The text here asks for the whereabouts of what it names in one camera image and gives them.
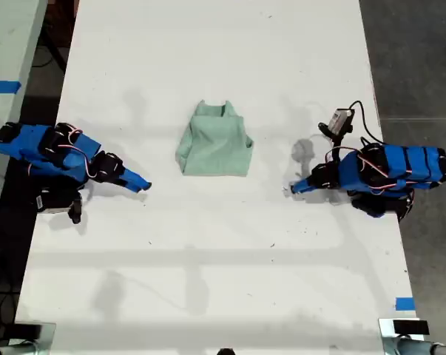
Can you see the grey tube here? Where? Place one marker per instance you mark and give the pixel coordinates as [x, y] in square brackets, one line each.
[418, 347]
[8, 349]

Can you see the thin black camera stalk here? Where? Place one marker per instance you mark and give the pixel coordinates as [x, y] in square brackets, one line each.
[337, 148]

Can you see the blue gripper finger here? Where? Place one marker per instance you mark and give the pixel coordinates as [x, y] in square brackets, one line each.
[304, 189]
[133, 186]
[137, 178]
[304, 182]

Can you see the long blue tape strip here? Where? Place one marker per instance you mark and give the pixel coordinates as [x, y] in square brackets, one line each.
[2, 86]

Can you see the round black object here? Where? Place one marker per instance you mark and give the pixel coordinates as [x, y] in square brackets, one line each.
[225, 351]

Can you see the pale side table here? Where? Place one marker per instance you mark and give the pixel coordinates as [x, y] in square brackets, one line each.
[4, 37]

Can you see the short blue tape strip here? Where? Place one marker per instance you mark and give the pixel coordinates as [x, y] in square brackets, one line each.
[405, 304]

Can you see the pale green T-shirt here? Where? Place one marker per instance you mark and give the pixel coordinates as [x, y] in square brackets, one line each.
[215, 148]

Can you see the grey black camera box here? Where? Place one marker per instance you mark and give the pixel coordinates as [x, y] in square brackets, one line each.
[340, 121]

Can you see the shiny metal plate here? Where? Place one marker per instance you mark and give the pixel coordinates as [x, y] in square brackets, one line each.
[385, 329]
[49, 334]

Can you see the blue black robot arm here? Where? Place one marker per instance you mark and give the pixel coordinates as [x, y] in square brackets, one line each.
[411, 166]
[26, 148]

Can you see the black camera box white label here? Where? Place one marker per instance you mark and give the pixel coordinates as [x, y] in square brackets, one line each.
[54, 201]

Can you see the short black camera stalk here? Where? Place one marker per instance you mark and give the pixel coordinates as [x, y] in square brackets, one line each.
[76, 211]

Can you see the small black box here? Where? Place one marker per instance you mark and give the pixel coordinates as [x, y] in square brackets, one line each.
[23, 330]
[411, 327]

